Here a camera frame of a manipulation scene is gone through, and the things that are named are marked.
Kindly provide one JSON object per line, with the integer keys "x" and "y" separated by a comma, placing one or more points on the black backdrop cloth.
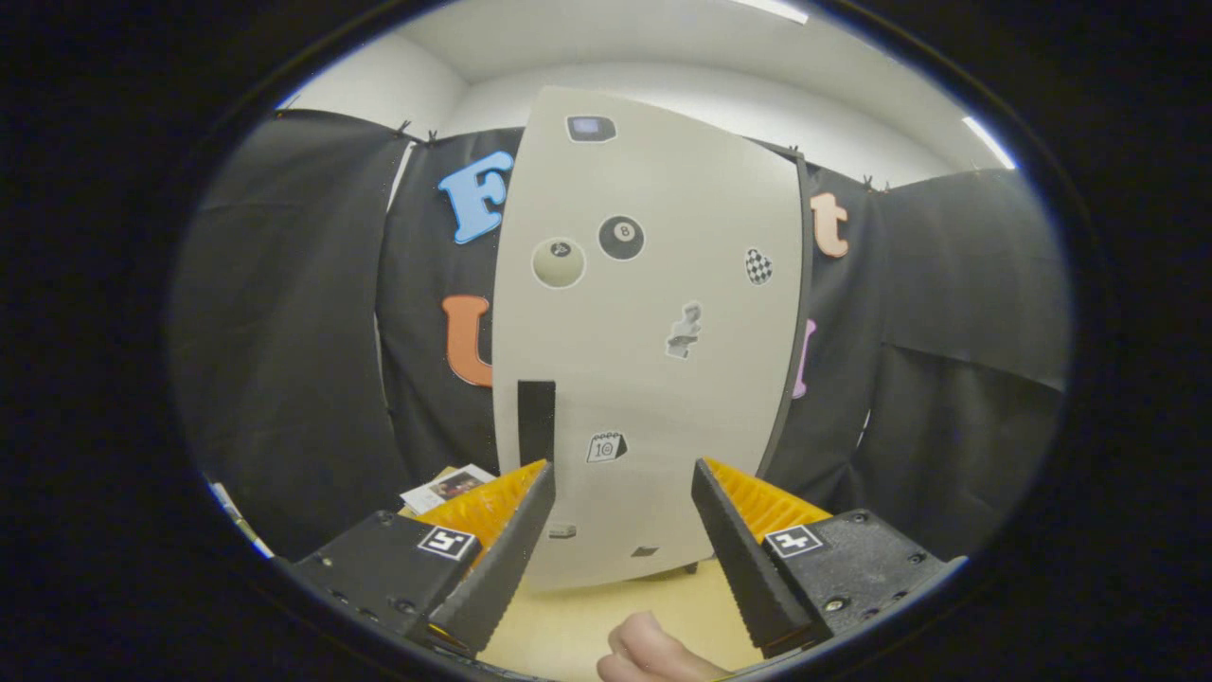
{"x": 284, "y": 341}

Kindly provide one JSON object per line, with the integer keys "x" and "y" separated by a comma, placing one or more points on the long ceiling light panel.
{"x": 772, "y": 9}

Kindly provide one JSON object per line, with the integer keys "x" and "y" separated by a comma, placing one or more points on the narrow ceiling light strip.
{"x": 989, "y": 144}

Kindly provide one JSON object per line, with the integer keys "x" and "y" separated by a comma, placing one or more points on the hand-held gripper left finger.
{"x": 502, "y": 568}

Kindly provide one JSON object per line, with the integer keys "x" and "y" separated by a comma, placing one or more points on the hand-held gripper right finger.
{"x": 743, "y": 559}

